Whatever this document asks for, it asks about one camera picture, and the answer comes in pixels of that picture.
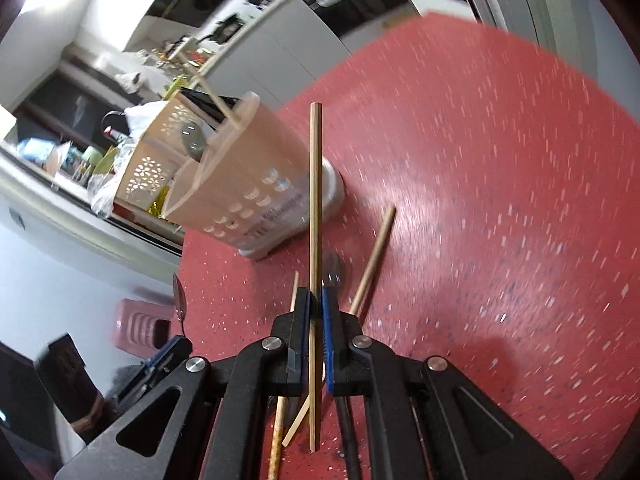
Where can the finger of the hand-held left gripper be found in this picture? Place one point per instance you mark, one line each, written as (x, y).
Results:
(162, 355)

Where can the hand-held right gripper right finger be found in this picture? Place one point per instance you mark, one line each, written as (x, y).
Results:
(328, 340)

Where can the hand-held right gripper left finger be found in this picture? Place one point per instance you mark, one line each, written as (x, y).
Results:
(302, 340)

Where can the wooden chopstick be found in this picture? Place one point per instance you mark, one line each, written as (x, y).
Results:
(220, 102)
(295, 425)
(315, 185)
(276, 435)
(375, 250)

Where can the beige utensil holder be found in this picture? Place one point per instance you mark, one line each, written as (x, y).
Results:
(260, 160)

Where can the black utensil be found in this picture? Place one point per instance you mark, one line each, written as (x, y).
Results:
(200, 100)

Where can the pink plastic stool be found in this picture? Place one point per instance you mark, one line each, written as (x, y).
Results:
(135, 327)

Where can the yellow bottle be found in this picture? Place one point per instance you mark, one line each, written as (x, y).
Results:
(159, 202)

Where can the clear plastic bag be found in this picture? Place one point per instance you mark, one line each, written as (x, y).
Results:
(105, 190)

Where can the white perforated basket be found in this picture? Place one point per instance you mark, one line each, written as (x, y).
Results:
(150, 160)

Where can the built-in oven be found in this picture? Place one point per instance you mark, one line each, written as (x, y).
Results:
(350, 0)

